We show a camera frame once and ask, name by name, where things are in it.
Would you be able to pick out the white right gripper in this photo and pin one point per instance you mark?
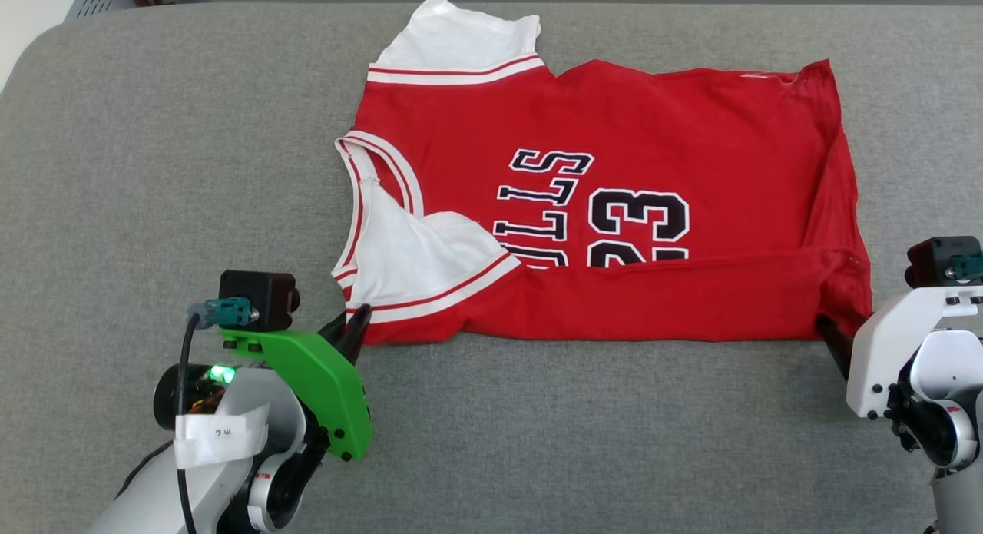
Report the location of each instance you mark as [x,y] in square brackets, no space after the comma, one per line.
[883,349]

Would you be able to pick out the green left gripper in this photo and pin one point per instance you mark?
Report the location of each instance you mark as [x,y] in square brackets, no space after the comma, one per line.
[322,388]

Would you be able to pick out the red white basketball jersey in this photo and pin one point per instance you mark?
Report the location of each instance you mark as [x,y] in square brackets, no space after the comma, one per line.
[691,127]

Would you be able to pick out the white paper label tape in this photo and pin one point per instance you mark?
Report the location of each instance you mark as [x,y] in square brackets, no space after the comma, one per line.
[219,434]

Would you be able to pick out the grey fabric sofa cushion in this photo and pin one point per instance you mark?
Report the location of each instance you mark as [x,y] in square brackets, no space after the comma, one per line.
[192,150]

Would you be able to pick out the white equipment box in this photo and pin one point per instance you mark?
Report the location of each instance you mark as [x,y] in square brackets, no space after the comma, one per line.
[38,11]

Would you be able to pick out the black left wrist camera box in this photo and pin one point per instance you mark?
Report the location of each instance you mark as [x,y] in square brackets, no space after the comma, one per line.
[257,296]

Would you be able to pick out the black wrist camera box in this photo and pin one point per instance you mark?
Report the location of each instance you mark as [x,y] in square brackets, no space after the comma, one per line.
[941,259]
[257,296]

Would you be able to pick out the teal left camera connector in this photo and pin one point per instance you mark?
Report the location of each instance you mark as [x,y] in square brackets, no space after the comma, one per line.
[226,313]

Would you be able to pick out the teal camera connector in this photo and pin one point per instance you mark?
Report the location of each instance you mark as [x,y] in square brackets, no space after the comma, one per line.
[969,269]
[226,313]

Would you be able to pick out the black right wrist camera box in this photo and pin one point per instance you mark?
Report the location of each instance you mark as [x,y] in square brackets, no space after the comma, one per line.
[941,259]

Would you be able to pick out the teal right camera connector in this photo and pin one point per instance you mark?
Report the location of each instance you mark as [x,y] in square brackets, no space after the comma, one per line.
[969,269]

